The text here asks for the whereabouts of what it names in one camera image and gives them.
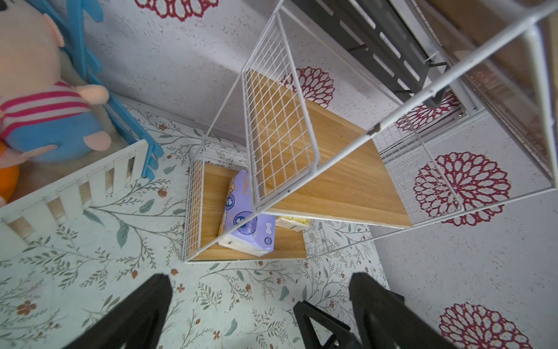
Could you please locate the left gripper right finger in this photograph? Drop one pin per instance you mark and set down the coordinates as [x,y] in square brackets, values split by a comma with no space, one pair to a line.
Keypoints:
[382,319]

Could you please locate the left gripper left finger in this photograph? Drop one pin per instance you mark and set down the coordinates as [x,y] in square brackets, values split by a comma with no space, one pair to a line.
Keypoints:
[136,322]

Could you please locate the light green tissue pack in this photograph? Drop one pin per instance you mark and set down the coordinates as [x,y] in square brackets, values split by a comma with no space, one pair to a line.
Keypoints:
[293,224]

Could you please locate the blue white toy crib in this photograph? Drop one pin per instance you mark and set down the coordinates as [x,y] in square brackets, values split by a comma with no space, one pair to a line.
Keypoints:
[49,194]

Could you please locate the plush doll blue outfit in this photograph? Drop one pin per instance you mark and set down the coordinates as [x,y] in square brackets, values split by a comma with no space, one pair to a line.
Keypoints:
[42,115]

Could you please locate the white wire wooden shelf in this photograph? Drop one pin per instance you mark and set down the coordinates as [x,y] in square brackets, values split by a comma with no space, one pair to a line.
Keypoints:
[322,138]

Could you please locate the dark wall bracket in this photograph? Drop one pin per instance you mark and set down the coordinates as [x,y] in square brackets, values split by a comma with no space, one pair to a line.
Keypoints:
[374,34]

